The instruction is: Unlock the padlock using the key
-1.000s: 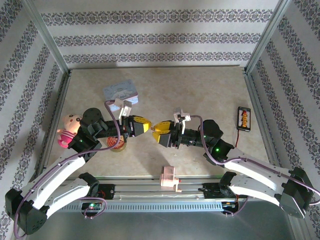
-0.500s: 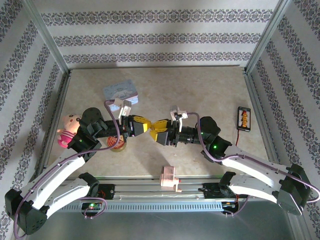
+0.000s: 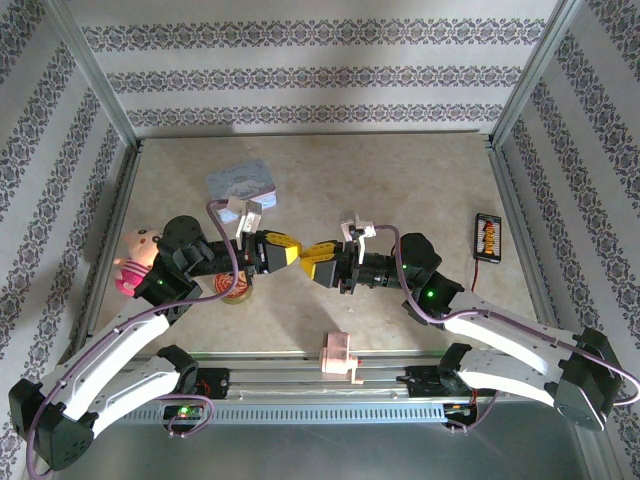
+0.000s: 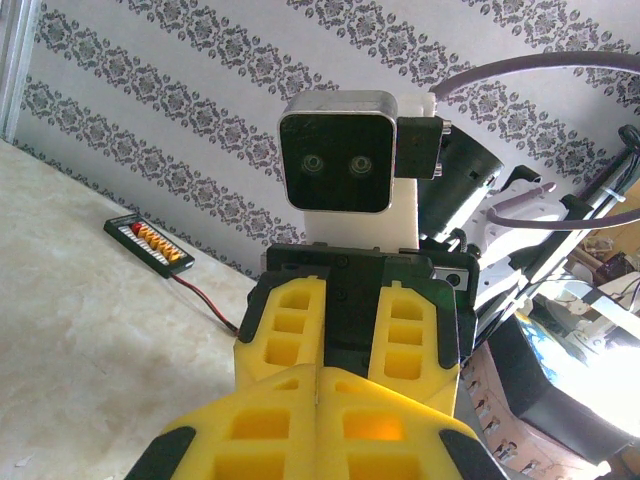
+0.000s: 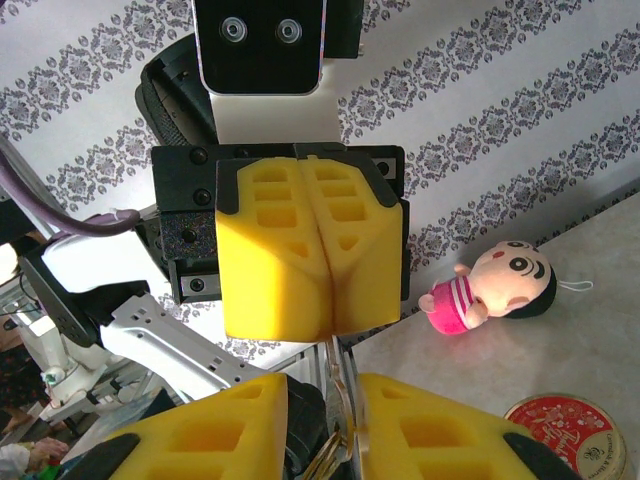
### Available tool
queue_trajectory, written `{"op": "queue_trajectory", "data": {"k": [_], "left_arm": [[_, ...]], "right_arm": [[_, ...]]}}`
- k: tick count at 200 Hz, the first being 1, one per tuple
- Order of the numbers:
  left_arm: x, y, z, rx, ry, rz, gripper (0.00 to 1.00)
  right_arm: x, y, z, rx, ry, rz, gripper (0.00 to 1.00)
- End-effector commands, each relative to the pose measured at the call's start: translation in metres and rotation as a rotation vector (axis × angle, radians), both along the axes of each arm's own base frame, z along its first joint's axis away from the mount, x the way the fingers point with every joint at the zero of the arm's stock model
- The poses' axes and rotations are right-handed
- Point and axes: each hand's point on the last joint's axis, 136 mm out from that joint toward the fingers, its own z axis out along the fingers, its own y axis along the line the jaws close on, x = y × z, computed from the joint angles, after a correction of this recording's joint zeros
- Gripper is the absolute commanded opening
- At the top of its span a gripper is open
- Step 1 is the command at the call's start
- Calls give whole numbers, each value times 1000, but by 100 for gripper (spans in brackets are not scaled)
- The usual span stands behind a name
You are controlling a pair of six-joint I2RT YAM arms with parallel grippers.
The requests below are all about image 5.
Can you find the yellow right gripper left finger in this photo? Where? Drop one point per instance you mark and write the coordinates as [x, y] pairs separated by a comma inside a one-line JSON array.
[[215, 440]]

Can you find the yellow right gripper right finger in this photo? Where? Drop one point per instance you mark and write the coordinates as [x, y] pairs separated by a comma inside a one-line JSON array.
[[440, 440]]

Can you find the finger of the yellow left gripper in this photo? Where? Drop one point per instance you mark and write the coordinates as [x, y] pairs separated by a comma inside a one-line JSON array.
[[265, 280], [365, 270]]

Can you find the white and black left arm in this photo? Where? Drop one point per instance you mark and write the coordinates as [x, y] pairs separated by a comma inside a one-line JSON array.
[[165, 335]]

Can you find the round red and gold tin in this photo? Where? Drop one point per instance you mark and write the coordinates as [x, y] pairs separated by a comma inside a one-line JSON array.
[[560, 440]]

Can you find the plush doll with pink shirt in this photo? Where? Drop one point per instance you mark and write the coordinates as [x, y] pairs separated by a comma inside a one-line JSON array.
[[500, 280]]

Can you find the person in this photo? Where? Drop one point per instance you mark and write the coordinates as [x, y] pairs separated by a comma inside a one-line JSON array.
[[20, 380]]

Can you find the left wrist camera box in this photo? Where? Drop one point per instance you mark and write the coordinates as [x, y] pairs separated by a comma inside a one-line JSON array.
[[260, 45]]

